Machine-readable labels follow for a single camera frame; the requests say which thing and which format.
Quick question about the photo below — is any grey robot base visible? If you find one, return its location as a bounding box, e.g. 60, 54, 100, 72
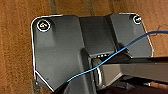
29, 12, 155, 94

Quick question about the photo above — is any thin blue cable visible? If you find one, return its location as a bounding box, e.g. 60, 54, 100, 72
67, 30, 168, 83

